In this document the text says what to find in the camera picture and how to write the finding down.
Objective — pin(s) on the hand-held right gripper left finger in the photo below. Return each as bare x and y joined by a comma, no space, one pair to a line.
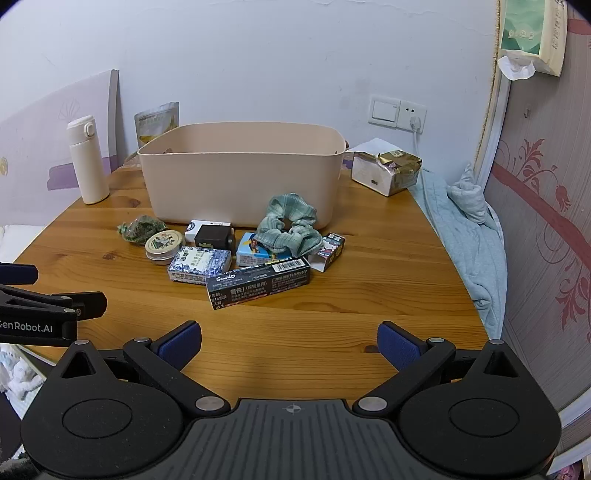
180,345

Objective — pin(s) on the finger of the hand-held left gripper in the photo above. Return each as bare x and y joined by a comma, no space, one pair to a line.
90,304
18,273

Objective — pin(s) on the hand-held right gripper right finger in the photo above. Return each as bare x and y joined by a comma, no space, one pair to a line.
397,346

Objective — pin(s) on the blue and white patterned box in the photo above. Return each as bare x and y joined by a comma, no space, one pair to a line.
198,264

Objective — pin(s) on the green leafy packet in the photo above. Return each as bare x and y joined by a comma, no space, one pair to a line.
141,227

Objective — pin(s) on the round metal tin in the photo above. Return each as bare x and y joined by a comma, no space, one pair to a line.
164,242

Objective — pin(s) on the long black carton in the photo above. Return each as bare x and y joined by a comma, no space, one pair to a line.
258,284

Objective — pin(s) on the white box with blue emblem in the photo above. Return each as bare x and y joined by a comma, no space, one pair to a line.
190,232

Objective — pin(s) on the small black box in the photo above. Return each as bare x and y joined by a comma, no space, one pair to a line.
212,236

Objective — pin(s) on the blue cartoon box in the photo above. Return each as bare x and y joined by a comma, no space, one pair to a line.
249,254

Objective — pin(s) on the small white cartoon carton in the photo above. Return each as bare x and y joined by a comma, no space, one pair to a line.
330,251

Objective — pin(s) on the green checked scrunchie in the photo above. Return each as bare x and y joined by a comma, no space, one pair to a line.
304,240

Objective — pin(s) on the beige plastic storage basket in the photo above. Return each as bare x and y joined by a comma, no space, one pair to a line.
240,184

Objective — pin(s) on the white bedding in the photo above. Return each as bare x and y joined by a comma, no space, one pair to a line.
18,242

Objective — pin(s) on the white thermos bottle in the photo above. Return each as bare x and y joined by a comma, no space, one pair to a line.
90,166

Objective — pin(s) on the pale blue blanket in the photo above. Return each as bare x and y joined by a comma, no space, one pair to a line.
471,240

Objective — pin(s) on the gold wrapped box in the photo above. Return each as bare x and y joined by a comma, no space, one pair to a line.
383,177

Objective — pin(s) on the banana snack pouch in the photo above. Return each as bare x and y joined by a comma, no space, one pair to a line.
157,121

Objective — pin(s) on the white paper sheet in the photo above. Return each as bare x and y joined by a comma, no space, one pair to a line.
374,144

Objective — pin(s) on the floral patterned panel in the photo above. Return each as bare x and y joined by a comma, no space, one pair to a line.
545,184

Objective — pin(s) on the green and yellow tissue pack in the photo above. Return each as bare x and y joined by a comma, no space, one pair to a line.
531,27

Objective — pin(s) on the white wall socket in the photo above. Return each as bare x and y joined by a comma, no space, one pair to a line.
408,110

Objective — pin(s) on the white wall light switch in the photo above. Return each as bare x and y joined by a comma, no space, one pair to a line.
383,110

